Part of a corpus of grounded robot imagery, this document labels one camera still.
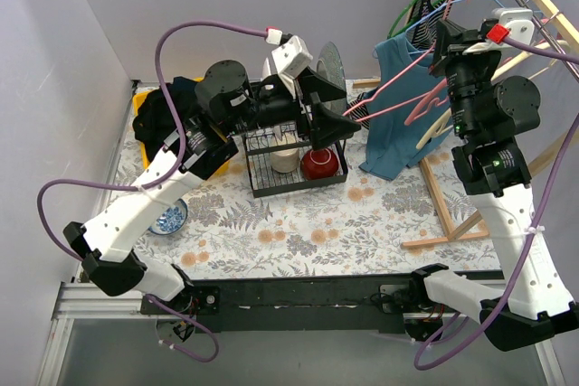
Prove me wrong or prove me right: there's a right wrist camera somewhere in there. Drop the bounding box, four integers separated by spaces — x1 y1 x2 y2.
463 7 535 54

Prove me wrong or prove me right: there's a floral table mat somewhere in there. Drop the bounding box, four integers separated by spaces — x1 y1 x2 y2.
136 131 498 279

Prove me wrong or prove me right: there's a teal tank top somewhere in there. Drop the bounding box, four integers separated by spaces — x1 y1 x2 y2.
350 34 449 180

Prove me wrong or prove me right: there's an aluminium frame rail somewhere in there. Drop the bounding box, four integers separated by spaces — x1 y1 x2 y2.
38 277 150 386

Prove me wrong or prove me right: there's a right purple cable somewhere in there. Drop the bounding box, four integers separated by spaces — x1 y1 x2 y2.
413 37 579 370

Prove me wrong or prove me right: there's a black wire dish rack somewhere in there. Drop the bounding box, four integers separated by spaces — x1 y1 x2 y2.
241 121 348 198

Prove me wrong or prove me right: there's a thin pink wire hanger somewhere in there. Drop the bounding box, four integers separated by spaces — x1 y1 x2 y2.
343 0 466 117

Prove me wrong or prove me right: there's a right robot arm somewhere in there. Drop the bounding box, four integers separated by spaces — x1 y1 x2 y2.
379 19 578 352

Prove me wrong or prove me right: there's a grey patterned plate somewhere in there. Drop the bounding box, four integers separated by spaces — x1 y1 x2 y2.
316 42 346 90

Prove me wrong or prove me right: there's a thick pink hanger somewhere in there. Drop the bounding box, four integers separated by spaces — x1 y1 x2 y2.
404 79 448 127

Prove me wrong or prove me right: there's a striped tank top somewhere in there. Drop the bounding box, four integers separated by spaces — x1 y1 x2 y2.
346 0 471 130

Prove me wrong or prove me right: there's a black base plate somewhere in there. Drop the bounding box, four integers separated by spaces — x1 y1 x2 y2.
180 275 453 335

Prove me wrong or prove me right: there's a yellow plastic tray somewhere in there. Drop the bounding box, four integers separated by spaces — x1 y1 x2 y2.
132 90 230 175

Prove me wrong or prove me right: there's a black tank top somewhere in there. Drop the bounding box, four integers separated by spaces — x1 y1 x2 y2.
132 76 201 162

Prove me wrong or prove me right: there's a blue white patterned bowl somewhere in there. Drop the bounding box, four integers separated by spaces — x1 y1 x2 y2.
148 199 188 236

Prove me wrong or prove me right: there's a red bowl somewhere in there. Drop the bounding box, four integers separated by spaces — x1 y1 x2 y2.
300 148 339 180

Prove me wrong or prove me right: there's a white ceramic cup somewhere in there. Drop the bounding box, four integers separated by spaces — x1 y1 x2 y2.
270 134 299 174

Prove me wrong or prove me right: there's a white plate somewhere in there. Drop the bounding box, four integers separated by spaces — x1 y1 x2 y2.
261 57 277 81

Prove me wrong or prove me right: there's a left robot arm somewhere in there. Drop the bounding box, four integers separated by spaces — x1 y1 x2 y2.
63 60 360 314

